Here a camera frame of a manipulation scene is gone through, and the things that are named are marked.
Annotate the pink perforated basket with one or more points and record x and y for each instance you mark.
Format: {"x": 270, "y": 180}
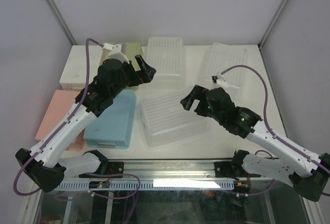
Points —
{"x": 59, "y": 106}

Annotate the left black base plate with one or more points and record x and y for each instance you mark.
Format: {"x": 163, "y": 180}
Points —
{"x": 106, "y": 169}

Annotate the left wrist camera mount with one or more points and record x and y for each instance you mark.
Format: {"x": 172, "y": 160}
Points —
{"x": 114, "y": 51}

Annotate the clear perforated basket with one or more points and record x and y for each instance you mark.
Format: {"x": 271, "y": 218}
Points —
{"x": 163, "y": 120}
{"x": 167, "y": 56}

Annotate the white bottom basket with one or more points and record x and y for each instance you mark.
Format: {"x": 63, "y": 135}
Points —
{"x": 218, "y": 58}

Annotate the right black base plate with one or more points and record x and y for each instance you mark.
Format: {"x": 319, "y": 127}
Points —
{"x": 224, "y": 169}

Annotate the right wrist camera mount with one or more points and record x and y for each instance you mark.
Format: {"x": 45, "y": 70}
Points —
{"x": 219, "y": 80}

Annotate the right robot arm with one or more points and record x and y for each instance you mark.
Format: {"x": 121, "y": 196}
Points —
{"x": 308, "y": 176}

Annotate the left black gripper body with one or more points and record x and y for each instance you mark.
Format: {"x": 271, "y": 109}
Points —
{"x": 130, "y": 78}

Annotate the blue basket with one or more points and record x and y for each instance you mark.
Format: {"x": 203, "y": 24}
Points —
{"x": 113, "y": 128}

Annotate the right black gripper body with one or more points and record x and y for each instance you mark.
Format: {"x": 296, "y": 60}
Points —
{"x": 216, "y": 116}

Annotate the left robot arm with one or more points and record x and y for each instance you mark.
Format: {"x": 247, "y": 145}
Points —
{"x": 43, "y": 163}

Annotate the white perforated basket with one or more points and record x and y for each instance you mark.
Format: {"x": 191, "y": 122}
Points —
{"x": 74, "y": 74}

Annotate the white slotted cable duct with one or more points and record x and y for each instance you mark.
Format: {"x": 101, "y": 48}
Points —
{"x": 131, "y": 185}

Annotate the aluminium mounting rail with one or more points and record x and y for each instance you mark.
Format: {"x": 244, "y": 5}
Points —
{"x": 149, "y": 169}

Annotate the green perforated basket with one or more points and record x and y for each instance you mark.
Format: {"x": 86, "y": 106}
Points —
{"x": 131, "y": 50}

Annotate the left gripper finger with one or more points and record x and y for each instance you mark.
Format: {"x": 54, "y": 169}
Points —
{"x": 147, "y": 74}
{"x": 142, "y": 64}

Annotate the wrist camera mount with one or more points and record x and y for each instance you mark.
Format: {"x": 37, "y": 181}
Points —
{"x": 219, "y": 80}
{"x": 114, "y": 51}

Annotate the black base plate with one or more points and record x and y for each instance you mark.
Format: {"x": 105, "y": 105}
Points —
{"x": 224, "y": 169}
{"x": 106, "y": 169}

